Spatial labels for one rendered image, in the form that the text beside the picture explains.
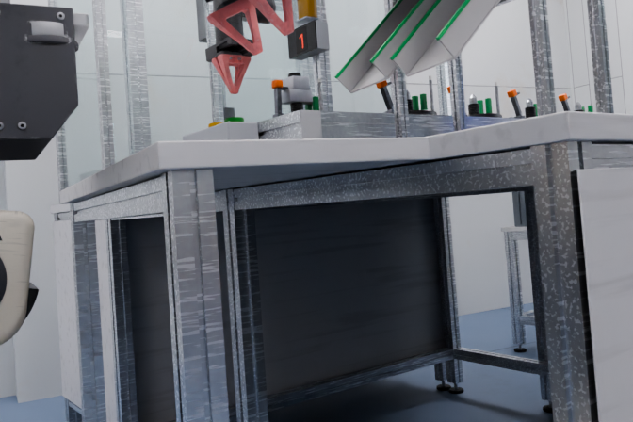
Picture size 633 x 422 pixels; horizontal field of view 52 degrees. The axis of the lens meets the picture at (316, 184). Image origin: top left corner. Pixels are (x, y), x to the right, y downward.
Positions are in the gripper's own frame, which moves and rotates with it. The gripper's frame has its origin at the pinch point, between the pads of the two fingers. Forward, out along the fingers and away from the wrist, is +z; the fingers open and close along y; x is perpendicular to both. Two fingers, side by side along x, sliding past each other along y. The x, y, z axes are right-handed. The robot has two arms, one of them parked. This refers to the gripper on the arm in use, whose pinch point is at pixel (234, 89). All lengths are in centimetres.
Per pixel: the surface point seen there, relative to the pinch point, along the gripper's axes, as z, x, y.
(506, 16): -101, -330, 174
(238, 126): 7.9, 1.3, -2.9
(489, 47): -77, -311, 177
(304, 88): -2.6, -22.6, 6.8
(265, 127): 8.5, -3.3, -5.3
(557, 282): 35, 4, -72
